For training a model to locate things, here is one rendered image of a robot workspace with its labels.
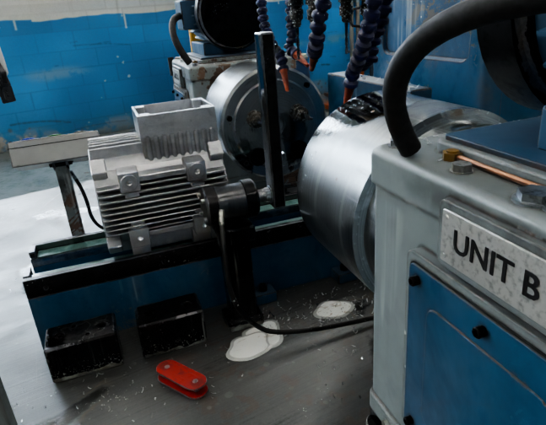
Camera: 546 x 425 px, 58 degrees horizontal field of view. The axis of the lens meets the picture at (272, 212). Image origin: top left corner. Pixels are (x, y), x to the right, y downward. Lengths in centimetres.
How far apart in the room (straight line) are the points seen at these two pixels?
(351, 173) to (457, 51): 43
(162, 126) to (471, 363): 56
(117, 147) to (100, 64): 559
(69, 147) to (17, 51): 520
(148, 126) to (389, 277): 45
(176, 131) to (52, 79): 554
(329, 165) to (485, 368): 32
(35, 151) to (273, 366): 63
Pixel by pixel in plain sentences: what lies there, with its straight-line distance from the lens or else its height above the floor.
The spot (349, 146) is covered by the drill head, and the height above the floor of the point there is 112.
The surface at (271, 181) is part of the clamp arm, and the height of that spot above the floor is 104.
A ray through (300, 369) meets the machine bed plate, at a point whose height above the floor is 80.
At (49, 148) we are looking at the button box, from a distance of 107.
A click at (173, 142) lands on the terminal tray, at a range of 79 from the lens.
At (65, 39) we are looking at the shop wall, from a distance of 630.
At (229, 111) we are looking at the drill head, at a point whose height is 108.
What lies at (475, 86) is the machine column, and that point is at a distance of 89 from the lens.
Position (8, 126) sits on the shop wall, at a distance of 631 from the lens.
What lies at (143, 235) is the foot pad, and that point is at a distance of 78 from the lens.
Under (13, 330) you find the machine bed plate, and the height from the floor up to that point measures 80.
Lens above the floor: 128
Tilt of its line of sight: 23 degrees down
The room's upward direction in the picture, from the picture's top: 5 degrees counter-clockwise
